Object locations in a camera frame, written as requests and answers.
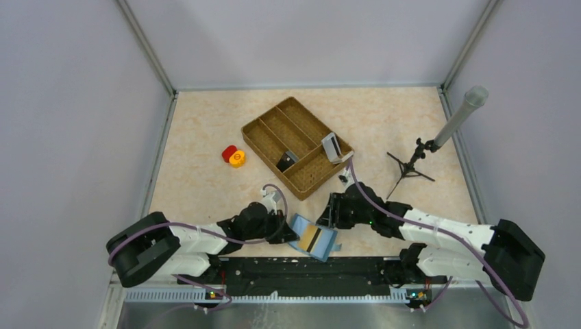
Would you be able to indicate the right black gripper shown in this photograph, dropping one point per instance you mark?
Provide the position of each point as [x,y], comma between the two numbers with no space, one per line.
[332,214]

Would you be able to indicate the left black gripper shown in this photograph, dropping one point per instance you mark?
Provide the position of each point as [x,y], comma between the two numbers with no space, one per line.
[279,220]

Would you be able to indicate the gold credit card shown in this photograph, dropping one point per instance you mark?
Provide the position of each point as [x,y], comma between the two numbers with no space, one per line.
[309,238]

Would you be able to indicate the blue card holder wallet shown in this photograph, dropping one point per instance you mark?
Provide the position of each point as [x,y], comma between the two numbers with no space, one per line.
[326,243]

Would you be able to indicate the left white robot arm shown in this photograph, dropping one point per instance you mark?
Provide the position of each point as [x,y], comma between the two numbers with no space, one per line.
[155,248]

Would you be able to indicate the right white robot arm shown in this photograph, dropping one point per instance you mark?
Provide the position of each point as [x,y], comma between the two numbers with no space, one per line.
[502,255]

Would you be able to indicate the black card in tray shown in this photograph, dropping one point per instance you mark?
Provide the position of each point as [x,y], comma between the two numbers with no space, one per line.
[287,160]

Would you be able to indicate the grey white card stand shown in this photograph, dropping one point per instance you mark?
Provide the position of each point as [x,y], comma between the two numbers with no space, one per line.
[333,151]

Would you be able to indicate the orange cylinder block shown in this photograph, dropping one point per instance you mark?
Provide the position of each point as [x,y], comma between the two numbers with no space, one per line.
[237,159]

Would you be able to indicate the woven brown divided tray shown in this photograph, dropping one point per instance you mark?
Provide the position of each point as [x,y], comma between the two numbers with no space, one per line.
[289,125]

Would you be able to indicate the red cylinder block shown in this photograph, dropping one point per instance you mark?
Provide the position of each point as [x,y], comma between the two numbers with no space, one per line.
[228,152]

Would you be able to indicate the grey microphone on tripod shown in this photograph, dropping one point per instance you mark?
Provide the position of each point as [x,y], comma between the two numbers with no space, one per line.
[473,99]

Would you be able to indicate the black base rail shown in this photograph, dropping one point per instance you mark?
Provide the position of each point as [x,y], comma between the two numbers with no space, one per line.
[338,279]

